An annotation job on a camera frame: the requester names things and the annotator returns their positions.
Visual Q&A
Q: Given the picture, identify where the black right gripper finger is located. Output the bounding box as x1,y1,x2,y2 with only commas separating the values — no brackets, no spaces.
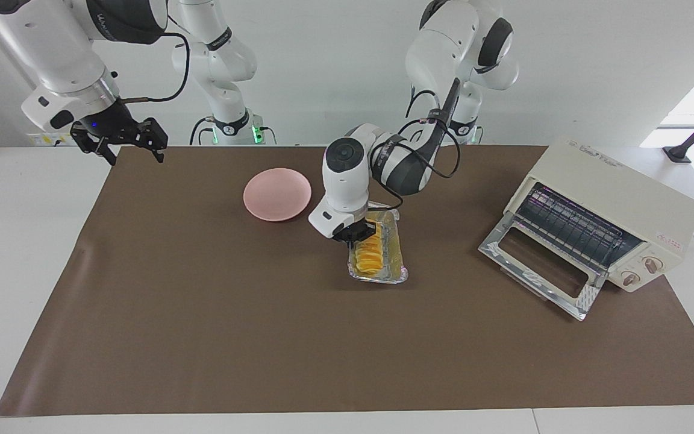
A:
70,122,118,167
139,117,170,163

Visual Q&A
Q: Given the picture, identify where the golden ridged bread loaf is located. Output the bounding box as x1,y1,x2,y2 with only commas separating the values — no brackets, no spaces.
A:
354,232,386,278

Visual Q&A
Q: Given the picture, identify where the aluminium foil tray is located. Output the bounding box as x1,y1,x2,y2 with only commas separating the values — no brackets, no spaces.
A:
347,208,410,285

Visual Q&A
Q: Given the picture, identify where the white toaster oven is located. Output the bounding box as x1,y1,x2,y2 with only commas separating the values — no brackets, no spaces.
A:
504,137,694,294

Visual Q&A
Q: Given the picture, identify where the white socket with yellow label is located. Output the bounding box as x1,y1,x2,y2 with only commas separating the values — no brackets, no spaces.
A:
29,133,75,148

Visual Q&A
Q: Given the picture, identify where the pink round plate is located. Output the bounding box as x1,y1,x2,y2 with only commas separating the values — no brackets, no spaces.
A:
243,168,312,222

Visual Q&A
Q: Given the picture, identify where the brown paper table mat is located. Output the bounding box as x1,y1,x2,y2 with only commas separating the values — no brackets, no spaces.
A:
0,145,694,418

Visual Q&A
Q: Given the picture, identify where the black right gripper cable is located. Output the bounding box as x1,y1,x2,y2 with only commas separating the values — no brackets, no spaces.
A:
123,31,191,104

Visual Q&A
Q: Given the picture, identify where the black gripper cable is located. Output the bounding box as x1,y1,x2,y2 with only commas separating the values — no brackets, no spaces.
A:
368,78,462,212
123,31,191,104

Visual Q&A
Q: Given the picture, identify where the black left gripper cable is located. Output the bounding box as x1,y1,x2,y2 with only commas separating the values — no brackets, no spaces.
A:
368,78,462,212

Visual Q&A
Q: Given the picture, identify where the glass oven door, silver frame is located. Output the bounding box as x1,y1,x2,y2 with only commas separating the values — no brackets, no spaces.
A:
478,211,608,321

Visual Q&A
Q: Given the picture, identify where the metal wire oven rack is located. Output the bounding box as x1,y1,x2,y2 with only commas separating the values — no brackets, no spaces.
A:
514,183,646,272

